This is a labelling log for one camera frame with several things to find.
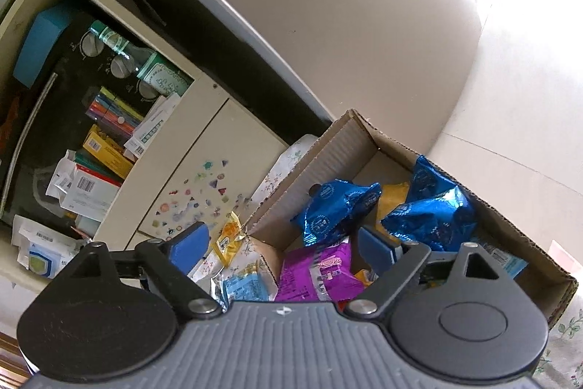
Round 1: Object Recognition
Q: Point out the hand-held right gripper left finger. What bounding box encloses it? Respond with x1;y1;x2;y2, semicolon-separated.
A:
43;221;220;318

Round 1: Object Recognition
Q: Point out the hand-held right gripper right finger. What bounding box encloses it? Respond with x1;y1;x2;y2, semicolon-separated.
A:
345;226;520;319

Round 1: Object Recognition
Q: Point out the blue foil snack packet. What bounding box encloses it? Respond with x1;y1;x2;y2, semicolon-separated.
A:
382;155;477;252
302;179;382;247

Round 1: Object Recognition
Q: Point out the purple snack packet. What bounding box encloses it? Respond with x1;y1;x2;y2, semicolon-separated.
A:
277;236;377;304

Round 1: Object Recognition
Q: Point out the brown cardboard box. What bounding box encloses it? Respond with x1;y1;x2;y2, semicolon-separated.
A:
246;109;579;330

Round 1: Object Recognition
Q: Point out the pale blue white snack packet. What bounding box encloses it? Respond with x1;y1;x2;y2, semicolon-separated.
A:
469;236;529;280

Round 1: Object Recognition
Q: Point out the small yellow snack packet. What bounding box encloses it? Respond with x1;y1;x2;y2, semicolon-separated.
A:
214;211;249;267

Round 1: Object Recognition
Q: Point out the coloured sticker sheet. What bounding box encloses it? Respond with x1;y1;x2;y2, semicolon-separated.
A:
150;159;252;236

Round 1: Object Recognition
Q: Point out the light blue snack packet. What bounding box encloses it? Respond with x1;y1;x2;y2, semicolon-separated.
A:
213;271;279;310

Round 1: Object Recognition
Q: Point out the white barcode carton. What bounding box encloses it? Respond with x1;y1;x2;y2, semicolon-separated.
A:
59;166;122;222

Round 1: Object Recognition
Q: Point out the cream shelf cabinet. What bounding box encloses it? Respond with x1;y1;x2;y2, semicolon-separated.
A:
0;0;329;280

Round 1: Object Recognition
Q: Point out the long white carton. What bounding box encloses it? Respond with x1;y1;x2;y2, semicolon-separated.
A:
124;93;182;158

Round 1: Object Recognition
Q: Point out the floral cloth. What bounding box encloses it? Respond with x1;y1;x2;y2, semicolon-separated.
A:
191;134;583;389

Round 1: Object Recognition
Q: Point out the yellow carton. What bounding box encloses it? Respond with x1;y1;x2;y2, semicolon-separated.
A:
82;125;136;180

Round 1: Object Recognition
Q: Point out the white carton with green square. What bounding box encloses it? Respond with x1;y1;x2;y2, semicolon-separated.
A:
11;216;83;279

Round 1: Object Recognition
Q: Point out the pack of coloured markers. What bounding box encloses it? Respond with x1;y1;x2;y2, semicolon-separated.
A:
86;86;145;140

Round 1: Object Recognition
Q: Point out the green glass bottle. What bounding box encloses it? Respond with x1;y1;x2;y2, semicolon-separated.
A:
89;20;193;99

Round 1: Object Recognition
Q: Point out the pink card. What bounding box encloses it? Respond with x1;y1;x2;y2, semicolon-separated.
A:
548;240;575;268

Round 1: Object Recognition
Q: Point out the beige refrigerator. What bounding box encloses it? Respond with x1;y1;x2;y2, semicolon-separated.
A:
59;0;495;153

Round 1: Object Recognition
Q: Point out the blue box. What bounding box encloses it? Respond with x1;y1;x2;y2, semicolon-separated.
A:
13;4;76;89

